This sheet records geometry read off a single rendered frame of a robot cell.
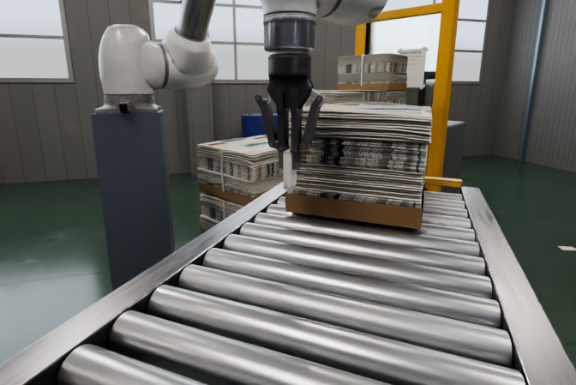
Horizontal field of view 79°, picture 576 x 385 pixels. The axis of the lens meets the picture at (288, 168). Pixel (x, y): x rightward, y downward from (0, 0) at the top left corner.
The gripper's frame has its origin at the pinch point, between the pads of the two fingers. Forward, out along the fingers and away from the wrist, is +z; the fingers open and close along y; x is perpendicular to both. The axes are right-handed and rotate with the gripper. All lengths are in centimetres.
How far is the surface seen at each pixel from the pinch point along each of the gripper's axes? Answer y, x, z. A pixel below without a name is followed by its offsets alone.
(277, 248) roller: 0.3, 5.5, 13.4
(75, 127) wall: 362, -236, 30
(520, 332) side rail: -34.8, 16.2, 13.1
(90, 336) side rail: 11.3, 34.5, 13.2
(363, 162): -11.8, -10.8, 0.0
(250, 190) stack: 40, -62, 26
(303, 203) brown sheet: 0.6, -10.1, 9.9
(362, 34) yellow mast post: 29, -238, -56
